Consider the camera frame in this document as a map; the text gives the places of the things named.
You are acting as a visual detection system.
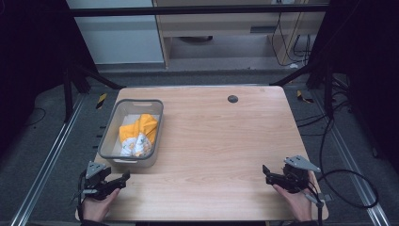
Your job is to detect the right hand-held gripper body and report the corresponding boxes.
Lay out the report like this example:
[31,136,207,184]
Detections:
[281,154,323,194]

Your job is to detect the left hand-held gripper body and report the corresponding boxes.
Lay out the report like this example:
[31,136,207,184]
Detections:
[75,160,113,202]

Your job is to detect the grey plastic basket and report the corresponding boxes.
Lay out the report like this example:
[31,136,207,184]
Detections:
[97,98,165,169]

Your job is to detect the yellow and white cloth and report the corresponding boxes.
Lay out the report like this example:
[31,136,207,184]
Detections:
[119,113,159,158]

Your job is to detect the person's left hand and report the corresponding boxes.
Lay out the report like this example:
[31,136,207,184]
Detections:
[81,187,122,223]

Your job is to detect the person's right hand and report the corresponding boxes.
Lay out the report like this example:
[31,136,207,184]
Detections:
[271,170,315,222]

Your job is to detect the yellow black striped tape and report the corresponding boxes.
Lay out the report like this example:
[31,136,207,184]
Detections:
[295,89,314,105]
[95,92,108,110]

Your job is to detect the black metal stand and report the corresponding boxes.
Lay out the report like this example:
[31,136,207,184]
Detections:
[61,60,126,124]
[269,59,335,119]

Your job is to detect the white cabinet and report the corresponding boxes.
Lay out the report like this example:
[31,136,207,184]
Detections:
[65,0,166,66]

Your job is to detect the light wooden desk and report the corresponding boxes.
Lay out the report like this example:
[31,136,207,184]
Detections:
[152,0,330,70]

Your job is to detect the black horizontal bar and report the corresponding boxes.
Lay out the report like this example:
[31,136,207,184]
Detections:
[69,4,330,18]

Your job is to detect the aluminium floor rail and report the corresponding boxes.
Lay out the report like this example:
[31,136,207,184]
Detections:
[8,93,88,226]
[313,90,393,226]

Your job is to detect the black floor cables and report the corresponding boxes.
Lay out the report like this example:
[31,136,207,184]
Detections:
[295,74,356,137]

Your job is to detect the black looped cable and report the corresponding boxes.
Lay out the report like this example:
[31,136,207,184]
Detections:
[315,119,380,210]

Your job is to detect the black hanging cables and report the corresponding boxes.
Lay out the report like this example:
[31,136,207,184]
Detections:
[270,0,313,68]

